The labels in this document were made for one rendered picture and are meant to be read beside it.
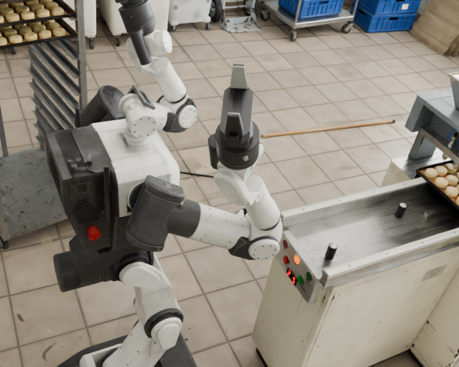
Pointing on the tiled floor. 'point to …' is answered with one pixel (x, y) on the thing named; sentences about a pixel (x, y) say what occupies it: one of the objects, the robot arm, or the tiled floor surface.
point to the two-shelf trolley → (307, 18)
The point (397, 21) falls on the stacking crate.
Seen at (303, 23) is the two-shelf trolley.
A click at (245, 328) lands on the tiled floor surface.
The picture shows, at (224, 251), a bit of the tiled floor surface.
